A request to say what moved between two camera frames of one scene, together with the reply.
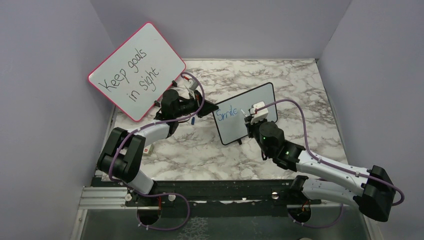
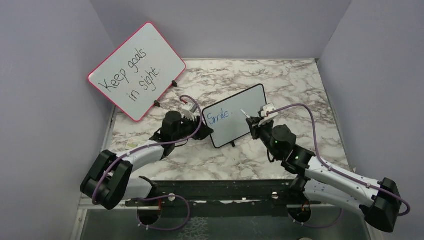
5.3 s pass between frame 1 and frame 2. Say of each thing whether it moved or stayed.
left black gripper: moved
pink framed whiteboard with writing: stayed
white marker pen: stayed
